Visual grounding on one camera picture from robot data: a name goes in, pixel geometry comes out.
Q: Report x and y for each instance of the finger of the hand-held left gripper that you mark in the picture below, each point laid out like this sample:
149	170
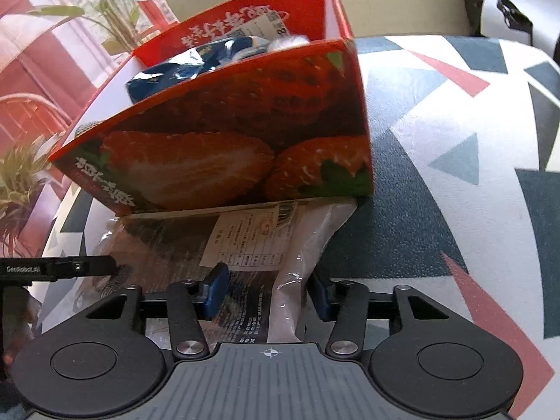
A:
83	267

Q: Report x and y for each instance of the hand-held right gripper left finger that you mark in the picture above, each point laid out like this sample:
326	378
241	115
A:
217	291

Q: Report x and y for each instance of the red strawberry cardboard box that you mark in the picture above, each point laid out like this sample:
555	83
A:
218	118

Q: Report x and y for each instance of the black exercise bike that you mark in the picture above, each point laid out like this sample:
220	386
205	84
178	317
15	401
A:
516	13

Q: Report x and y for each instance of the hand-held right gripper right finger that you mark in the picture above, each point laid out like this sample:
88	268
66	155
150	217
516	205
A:
322	297

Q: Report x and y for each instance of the geometric patterned tablecloth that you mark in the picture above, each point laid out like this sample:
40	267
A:
437	162

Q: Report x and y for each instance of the clear plastic bread packet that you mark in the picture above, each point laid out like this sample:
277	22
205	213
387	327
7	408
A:
253	236

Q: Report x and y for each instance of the blue snack packet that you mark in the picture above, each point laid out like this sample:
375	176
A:
175	74

